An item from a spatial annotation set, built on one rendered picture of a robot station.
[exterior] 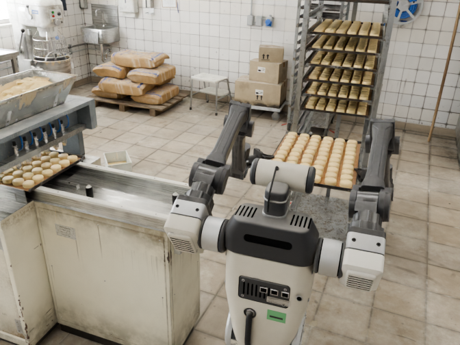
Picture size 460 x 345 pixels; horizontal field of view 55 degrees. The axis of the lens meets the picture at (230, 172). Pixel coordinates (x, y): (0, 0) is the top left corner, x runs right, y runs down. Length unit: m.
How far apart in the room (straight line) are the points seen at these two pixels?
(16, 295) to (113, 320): 0.47
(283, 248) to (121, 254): 1.11
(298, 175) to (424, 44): 4.67
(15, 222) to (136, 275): 0.58
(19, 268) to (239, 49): 4.55
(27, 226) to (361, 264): 1.59
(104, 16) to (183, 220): 6.15
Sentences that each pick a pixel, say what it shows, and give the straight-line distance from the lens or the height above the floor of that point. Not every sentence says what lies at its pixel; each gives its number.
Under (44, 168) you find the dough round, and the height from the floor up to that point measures 0.91.
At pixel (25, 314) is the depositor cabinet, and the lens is 2.42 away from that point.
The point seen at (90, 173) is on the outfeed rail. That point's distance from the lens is 2.34.
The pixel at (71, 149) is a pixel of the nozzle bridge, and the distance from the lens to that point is 2.62.
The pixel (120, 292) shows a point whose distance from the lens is 2.20.
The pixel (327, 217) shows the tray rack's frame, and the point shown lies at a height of 0.15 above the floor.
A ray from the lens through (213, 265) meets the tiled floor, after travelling 3.02.
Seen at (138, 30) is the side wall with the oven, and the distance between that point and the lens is 6.83.
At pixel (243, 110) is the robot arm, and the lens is 1.51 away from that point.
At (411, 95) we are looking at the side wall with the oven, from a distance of 5.79.
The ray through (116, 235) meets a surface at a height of 0.76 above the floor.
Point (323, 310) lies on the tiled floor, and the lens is 2.78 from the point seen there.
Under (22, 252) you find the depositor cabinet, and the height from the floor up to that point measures 0.63.
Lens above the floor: 1.86
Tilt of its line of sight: 26 degrees down
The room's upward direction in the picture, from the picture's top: 2 degrees clockwise
